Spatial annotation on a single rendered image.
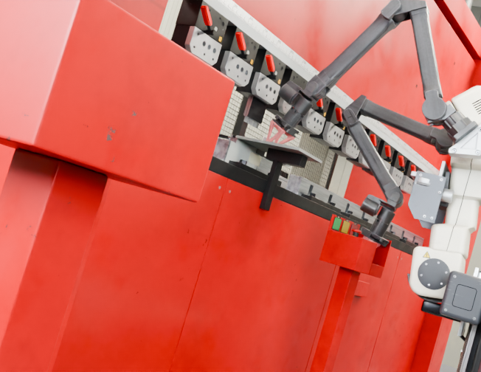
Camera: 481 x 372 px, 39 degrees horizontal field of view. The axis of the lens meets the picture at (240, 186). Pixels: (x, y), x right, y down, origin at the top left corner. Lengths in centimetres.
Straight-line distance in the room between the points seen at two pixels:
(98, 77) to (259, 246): 199
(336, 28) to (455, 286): 120
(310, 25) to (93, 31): 225
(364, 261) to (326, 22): 96
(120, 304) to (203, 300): 39
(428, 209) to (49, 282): 189
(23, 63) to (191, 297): 176
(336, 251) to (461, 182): 52
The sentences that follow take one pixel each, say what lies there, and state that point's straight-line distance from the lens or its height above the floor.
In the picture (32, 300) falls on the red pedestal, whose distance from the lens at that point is 60.
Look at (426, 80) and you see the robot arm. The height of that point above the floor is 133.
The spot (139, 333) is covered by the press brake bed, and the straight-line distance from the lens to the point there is 209.
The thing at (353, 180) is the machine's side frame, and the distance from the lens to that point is 469.
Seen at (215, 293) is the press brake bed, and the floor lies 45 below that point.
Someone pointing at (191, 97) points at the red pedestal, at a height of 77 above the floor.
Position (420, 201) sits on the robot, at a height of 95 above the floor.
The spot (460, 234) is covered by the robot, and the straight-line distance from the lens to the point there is 238.
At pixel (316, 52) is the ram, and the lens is 280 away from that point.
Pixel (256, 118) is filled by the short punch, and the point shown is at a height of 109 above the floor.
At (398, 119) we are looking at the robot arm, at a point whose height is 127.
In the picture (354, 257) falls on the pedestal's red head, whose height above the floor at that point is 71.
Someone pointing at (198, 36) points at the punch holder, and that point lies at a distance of 218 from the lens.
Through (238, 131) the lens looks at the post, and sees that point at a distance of 375.
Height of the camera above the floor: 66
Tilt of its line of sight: 4 degrees up
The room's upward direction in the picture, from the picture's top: 17 degrees clockwise
